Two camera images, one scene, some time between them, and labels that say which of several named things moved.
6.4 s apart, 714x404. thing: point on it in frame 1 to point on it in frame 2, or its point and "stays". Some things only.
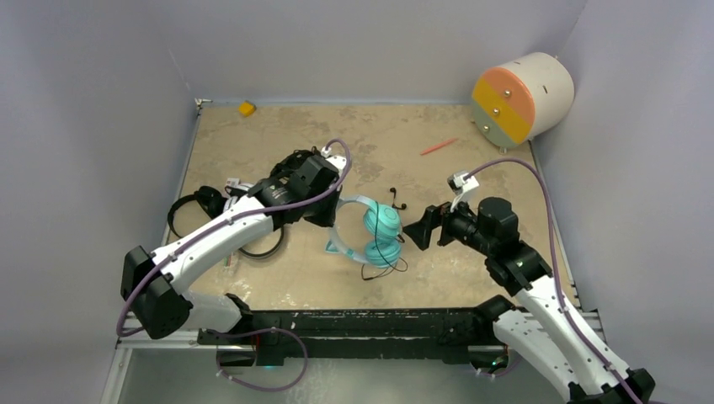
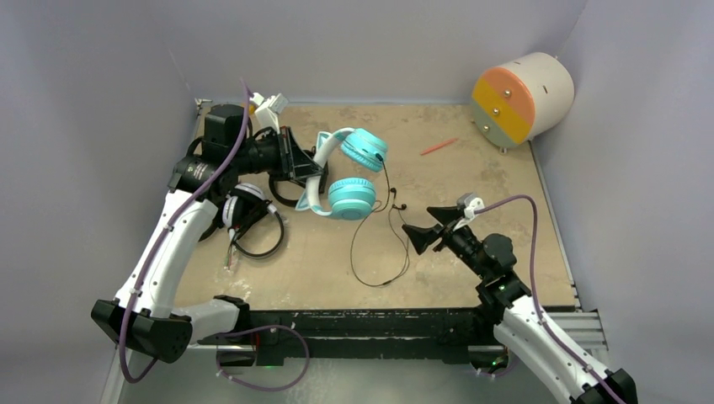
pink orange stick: x=439 y=146 stays
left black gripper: x=327 y=219 to x=291 y=160
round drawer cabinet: x=527 y=98 stays
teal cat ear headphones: x=383 y=225 to x=351 y=198
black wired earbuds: x=399 y=238 to x=370 y=215
